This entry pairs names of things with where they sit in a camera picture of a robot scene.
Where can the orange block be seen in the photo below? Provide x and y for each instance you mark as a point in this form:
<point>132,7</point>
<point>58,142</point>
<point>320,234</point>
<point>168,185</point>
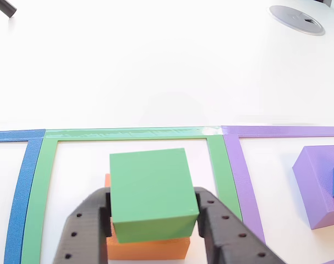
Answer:
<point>150,250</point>

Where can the green cube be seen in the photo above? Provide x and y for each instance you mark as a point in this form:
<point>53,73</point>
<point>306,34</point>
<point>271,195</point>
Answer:
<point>150,187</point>

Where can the purple block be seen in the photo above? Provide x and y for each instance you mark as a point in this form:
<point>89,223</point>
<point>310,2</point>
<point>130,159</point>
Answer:
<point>312,181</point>

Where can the green square frame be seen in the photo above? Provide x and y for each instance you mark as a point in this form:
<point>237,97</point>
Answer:
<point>37,192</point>

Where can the purple square frame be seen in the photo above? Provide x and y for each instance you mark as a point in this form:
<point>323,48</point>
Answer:
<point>238,165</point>

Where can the blue square frame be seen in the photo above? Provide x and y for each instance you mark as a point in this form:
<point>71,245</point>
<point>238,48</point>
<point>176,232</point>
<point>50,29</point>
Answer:
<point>21,192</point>

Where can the black camera tripod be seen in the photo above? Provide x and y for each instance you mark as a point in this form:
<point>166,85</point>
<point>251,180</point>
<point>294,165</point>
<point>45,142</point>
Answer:
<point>5,6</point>

